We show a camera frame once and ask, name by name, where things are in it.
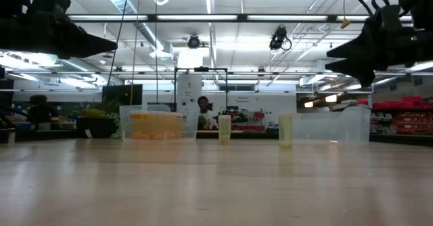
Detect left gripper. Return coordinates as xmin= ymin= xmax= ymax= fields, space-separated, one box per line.
xmin=0 ymin=16 xmax=118 ymax=60

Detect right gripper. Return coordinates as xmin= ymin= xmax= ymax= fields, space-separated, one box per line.
xmin=324 ymin=26 xmax=426 ymax=88

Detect clear plastic bin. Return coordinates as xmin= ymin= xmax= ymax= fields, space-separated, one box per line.
xmin=292 ymin=106 xmax=372 ymax=143
xmin=118 ymin=104 xmax=200 ymax=141

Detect black monitor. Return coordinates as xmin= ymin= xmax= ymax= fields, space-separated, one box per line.
xmin=101 ymin=83 xmax=143 ymax=106

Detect red storage bins shelf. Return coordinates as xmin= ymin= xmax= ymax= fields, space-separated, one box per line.
xmin=357 ymin=95 xmax=433 ymax=135

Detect hanging black spotlight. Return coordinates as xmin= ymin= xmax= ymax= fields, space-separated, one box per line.
xmin=269 ymin=25 xmax=292 ymax=52
xmin=187 ymin=34 xmax=202 ymax=49

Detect person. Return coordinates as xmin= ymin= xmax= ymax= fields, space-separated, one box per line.
xmin=196 ymin=95 xmax=218 ymax=131
xmin=26 ymin=94 xmax=59 ymax=131

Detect potted green plant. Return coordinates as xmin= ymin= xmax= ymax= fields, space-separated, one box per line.
xmin=74 ymin=96 xmax=122 ymax=140

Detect red storage boxes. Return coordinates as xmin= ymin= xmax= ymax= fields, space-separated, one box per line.
xmin=242 ymin=110 xmax=267 ymax=132

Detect black ceiling beam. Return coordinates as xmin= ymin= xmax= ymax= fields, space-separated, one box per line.
xmin=67 ymin=14 xmax=413 ymax=23

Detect yellow hanging cord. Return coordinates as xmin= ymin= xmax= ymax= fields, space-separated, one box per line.
xmin=340 ymin=0 xmax=351 ymax=30

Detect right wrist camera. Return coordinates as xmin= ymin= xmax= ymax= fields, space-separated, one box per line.
xmin=375 ymin=4 xmax=403 ymax=34

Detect black table frame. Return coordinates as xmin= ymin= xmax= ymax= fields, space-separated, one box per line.
xmin=0 ymin=129 xmax=433 ymax=145

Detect black gantry frame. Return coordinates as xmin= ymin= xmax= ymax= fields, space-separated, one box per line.
xmin=174 ymin=66 xmax=229 ymax=114

